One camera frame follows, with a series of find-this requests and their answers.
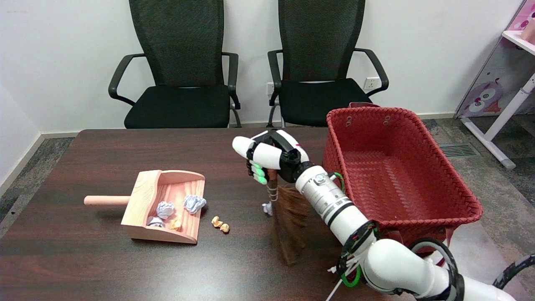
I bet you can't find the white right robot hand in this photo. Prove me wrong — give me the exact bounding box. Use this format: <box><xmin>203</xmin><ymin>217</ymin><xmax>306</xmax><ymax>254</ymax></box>
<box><xmin>232</xmin><ymin>130</ymin><xmax>312</xmax><ymax>185</ymax></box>

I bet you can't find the brown straw hand broom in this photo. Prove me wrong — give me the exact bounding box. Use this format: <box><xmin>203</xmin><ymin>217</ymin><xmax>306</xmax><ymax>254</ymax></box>
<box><xmin>266</xmin><ymin>168</ymin><xmax>312</xmax><ymax>267</ymax></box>

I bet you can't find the wooden dustpan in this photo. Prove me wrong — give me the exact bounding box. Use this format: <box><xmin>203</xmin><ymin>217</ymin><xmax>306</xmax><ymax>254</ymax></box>
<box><xmin>84</xmin><ymin>169</ymin><xmax>206</xmax><ymax>245</ymax></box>

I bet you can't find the black mesh office chair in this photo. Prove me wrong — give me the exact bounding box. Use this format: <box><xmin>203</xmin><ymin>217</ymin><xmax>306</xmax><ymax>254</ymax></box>
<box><xmin>267</xmin><ymin>0</ymin><xmax>389</xmax><ymax>128</ymax></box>
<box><xmin>108</xmin><ymin>0</ymin><xmax>242</xmax><ymax>129</ymax></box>

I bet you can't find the red woven basket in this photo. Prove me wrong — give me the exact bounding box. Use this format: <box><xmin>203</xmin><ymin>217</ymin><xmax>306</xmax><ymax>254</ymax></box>
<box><xmin>322</xmin><ymin>102</ymin><xmax>484</xmax><ymax>268</ymax></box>

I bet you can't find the floor vent grille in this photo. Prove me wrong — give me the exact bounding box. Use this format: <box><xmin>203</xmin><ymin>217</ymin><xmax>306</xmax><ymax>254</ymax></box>
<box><xmin>438</xmin><ymin>143</ymin><xmax>481</xmax><ymax>158</ymax></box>

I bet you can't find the white desk leg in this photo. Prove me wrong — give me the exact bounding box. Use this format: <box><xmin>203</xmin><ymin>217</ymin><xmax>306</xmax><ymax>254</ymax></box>
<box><xmin>461</xmin><ymin>73</ymin><xmax>535</xmax><ymax>170</ymax></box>

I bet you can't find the pink owl print shelf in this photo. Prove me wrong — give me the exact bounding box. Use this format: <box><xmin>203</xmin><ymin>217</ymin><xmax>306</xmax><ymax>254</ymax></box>
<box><xmin>455</xmin><ymin>0</ymin><xmax>535</xmax><ymax>117</ymax></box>

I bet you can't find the pink cup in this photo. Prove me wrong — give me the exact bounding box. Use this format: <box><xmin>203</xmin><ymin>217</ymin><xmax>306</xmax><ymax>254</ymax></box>
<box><xmin>520</xmin><ymin>19</ymin><xmax>535</xmax><ymax>42</ymax></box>

